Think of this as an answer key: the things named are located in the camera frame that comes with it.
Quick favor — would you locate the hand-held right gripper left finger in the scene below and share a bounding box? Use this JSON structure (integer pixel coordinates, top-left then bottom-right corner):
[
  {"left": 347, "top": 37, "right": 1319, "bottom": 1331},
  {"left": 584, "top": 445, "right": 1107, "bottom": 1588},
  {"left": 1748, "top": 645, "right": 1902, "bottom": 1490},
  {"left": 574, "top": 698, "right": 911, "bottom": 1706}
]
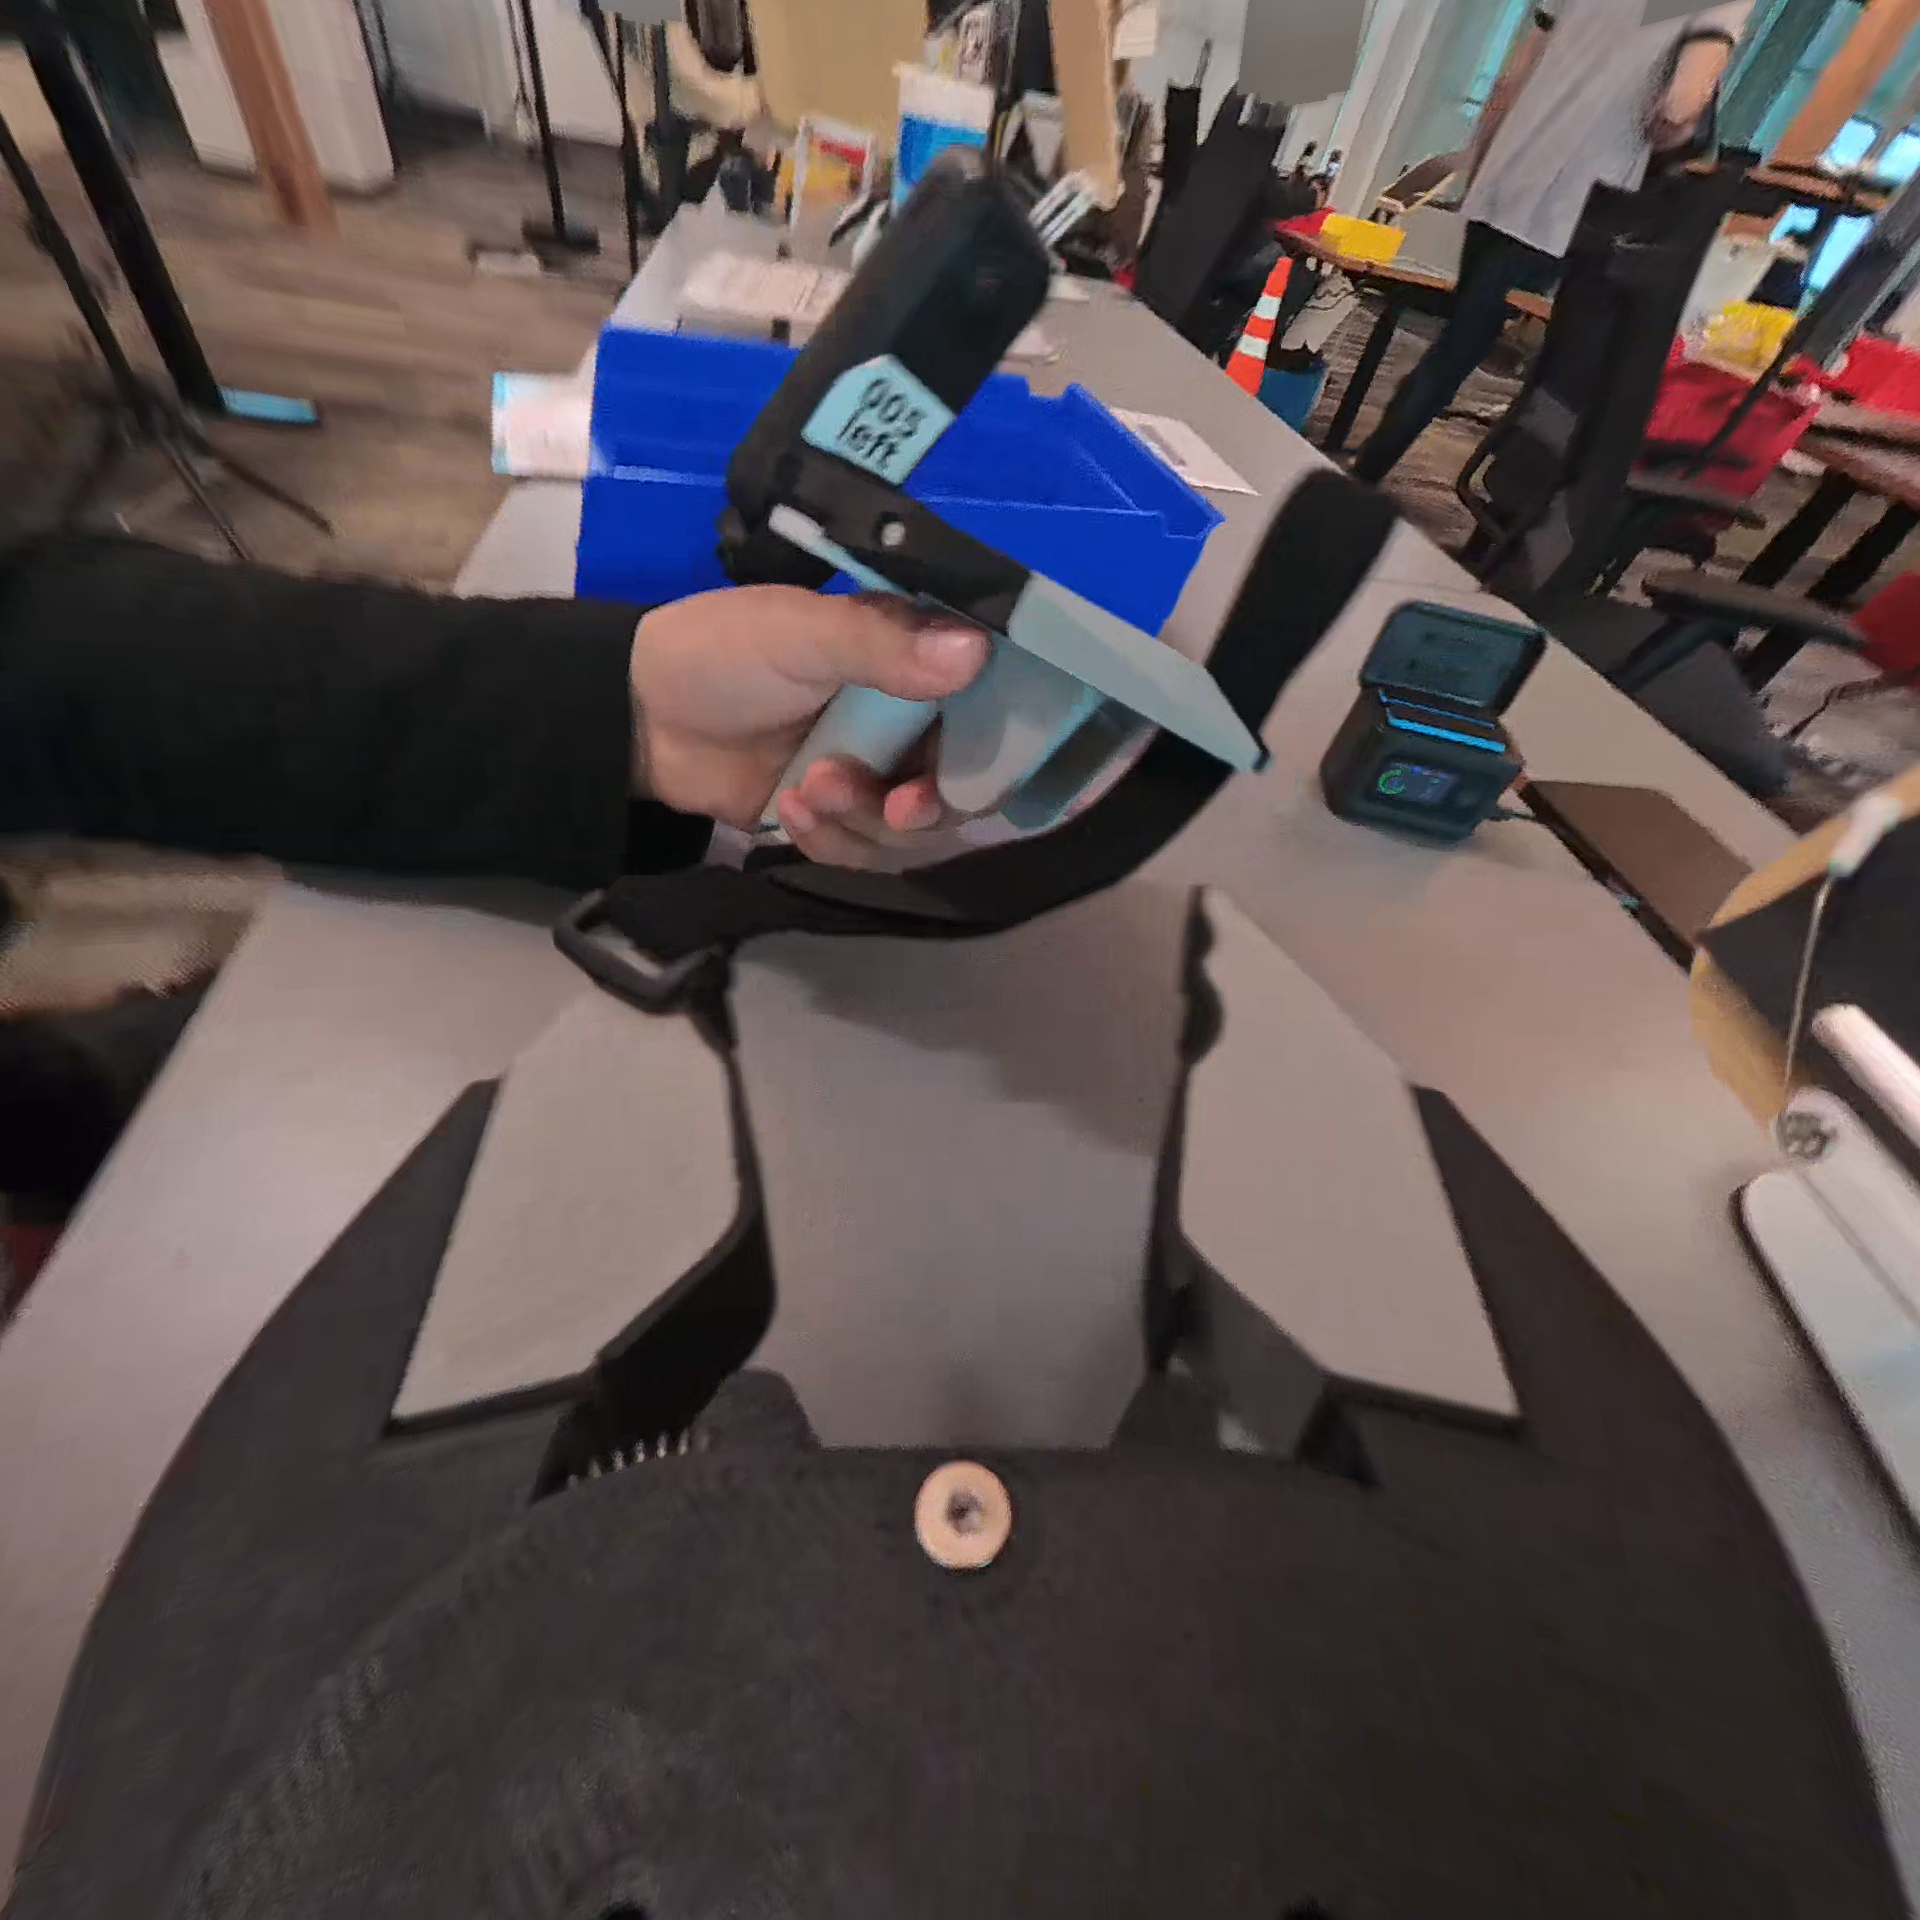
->
[{"left": 387, "top": 983, "right": 776, "bottom": 1490}]

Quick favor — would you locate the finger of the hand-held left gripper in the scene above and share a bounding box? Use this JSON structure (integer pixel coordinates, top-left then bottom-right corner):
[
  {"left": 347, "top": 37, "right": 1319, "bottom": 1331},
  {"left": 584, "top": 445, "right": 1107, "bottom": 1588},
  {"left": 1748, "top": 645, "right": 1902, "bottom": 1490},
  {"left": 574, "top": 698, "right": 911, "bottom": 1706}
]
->
[
  {"left": 766, "top": 503, "right": 1272, "bottom": 778},
  {"left": 933, "top": 637, "right": 1163, "bottom": 837}
]

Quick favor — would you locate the beige rounded board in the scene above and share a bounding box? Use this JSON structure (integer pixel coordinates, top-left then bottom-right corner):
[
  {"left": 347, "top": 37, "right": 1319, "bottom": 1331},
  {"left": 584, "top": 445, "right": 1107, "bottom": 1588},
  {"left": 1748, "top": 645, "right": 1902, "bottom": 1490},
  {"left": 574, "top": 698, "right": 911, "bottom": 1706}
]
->
[{"left": 747, "top": 0, "right": 933, "bottom": 122}]

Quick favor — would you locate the black strap with buckle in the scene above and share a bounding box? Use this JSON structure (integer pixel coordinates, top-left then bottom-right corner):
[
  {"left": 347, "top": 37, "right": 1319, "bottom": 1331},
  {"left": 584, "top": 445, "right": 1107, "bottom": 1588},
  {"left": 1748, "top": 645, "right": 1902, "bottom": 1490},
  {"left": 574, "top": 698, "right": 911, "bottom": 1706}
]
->
[{"left": 551, "top": 469, "right": 1403, "bottom": 1016}]

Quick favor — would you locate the disinfecting wipes canister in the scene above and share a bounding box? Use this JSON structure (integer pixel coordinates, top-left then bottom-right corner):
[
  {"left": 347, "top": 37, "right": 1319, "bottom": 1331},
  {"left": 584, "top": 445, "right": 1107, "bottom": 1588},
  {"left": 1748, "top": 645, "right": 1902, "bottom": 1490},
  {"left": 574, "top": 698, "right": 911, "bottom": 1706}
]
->
[{"left": 891, "top": 66, "right": 999, "bottom": 212}]

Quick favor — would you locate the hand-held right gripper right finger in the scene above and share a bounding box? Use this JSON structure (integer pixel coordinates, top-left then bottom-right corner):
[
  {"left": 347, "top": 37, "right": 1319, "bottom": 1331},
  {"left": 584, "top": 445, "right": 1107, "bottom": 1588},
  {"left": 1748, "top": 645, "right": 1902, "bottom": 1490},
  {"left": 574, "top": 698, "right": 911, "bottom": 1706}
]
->
[{"left": 1142, "top": 887, "right": 1520, "bottom": 1445}]

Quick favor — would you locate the red plastic bin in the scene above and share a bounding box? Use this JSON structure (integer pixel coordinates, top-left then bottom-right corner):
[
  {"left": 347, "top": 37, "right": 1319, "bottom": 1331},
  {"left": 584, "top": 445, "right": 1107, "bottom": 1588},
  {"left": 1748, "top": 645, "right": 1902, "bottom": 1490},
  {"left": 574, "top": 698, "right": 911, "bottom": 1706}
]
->
[{"left": 1638, "top": 352, "right": 1827, "bottom": 506}]

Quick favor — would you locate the wooden post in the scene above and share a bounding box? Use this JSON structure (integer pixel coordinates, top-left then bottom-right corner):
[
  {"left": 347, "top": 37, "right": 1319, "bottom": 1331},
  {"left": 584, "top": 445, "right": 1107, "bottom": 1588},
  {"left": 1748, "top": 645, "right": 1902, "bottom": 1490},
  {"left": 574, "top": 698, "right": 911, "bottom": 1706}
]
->
[{"left": 199, "top": 0, "right": 339, "bottom": 237}]

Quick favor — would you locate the blue plastic bin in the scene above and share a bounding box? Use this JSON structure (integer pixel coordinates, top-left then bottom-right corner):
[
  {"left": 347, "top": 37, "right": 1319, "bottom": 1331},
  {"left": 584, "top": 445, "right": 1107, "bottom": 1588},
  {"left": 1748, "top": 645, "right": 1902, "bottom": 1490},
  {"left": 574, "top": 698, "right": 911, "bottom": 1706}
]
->
[{"left": 574, "top": 322, "right": 1227, "bottom": 640}]

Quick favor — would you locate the person's left forearm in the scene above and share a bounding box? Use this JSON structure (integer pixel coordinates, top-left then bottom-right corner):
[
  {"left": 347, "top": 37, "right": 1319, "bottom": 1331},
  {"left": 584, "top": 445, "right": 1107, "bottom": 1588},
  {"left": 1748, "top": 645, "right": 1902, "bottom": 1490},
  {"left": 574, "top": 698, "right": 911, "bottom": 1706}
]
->
[{"left": 0, "top": 532, "right": 720, "bottom": 888}]

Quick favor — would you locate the beige board on white stand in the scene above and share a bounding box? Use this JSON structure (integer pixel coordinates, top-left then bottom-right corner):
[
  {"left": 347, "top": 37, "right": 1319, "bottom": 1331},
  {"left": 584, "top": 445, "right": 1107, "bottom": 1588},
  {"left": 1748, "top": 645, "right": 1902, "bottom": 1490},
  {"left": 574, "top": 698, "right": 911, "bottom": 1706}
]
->
[{"left": 1030, "top": 0, "right": 1130, "bottom": 253}]

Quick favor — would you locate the black office chair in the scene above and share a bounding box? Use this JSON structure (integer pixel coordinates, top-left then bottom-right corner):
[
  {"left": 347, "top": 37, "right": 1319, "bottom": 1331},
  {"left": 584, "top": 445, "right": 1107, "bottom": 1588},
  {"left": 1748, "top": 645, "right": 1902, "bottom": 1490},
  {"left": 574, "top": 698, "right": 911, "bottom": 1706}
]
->
[{"left": 1451, "top": 181, "right": 1869, "bottom": 683}]

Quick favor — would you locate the printed paper sheet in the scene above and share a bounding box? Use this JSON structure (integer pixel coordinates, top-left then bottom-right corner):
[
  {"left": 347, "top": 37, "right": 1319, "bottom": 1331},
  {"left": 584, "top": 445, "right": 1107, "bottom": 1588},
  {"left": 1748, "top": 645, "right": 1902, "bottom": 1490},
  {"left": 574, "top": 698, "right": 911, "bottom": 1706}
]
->
[{"left": 674, "top": 246, "right": 860, "bottom": 335}]

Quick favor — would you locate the white paper sheet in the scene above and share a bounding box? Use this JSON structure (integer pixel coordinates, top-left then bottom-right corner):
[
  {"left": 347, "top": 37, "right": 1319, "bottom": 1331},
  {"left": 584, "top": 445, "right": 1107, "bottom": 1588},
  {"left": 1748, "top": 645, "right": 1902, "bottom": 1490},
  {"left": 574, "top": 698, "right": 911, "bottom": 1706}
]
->
[{"left": 1107, "top": 404, "right": 1261, "bottom": 500}]

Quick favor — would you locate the black board on white stand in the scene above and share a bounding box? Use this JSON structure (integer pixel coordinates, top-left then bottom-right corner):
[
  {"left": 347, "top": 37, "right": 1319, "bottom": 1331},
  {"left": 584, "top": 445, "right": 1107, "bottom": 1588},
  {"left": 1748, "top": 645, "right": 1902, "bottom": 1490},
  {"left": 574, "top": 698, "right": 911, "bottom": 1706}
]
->
[{"left": 1686, "top": 766, "right": 1920, "bottom": 1519}]

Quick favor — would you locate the orange traffic cone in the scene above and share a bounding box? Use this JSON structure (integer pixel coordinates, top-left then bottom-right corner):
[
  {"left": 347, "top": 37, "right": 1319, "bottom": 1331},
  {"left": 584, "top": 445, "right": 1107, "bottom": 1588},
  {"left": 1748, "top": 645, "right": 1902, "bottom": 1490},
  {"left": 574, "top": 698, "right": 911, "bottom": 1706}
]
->
[{"left": 1226, "top": 256, "right": 1296, "bottom": 396}]

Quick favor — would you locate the dark charging case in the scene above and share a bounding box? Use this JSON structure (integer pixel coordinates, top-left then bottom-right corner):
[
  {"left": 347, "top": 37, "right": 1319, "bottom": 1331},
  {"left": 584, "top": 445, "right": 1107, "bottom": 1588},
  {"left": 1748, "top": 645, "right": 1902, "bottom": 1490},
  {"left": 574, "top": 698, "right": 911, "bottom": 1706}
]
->
[{"left": 1317, "top": 598, "right": 1549, "bottom": 845}]

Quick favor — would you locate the wooden top office table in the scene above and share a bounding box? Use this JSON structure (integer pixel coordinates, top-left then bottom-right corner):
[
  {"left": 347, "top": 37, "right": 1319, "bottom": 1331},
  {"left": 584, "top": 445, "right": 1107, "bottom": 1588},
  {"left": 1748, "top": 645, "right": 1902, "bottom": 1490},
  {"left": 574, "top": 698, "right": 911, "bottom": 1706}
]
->
[{"left": 1270, "top": 211, "right": 1557, "bottom": 454}]

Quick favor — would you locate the person's left hand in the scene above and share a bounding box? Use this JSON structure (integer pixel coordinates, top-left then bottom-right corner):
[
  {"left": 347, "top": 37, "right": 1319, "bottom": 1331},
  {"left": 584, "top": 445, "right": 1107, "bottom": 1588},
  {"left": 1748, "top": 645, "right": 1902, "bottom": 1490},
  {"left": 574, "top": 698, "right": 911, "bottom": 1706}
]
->
[{"left": 627, "top": 583, "right": 995, "bottom": 876}]

